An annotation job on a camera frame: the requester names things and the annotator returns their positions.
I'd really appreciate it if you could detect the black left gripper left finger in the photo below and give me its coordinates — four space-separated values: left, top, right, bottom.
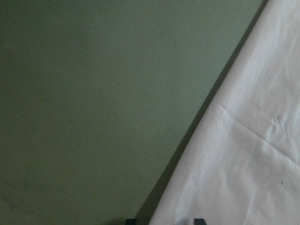
125 218 137 225

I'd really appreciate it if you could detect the pink Snoopy t-shirt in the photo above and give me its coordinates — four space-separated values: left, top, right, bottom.
150 0 300 225

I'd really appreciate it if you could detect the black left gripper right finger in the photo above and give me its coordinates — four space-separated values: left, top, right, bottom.
194 218 205 225

